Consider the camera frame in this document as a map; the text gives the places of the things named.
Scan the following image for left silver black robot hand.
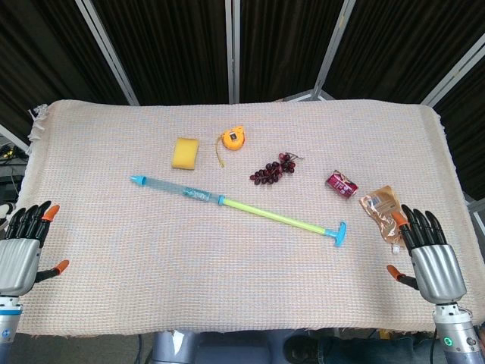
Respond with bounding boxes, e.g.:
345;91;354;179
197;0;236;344
0;200;70;299

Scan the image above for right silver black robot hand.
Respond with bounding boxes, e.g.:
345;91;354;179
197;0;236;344
386;203;468;306

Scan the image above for blue green water pump toy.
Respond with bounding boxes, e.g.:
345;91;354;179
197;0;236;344
223;196;348;249

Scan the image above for clear blue plastic toy barrel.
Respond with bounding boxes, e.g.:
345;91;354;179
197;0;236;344
129;174;226;208

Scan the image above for brown liquid spout pouch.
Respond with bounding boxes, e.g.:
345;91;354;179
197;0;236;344
358;184;408;256

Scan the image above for crushed red drink can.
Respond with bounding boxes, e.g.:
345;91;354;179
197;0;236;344
324;170;359;200

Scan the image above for dark red grape bunch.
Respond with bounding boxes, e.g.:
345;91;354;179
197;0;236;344
249;152;305;187

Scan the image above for yellow sponge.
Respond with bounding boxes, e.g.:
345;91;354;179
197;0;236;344
171;136;201;171

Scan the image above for pale woven tablecloth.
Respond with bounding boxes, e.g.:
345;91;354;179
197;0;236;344
0;99;485;339

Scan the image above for grey robot torso base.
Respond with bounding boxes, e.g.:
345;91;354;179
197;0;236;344
150;328;304;364

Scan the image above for orange tape measure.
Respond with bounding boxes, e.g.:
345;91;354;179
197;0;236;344
214;127;248;168

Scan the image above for black folding screen silver frames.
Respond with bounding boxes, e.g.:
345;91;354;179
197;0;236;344
0;0;485;202

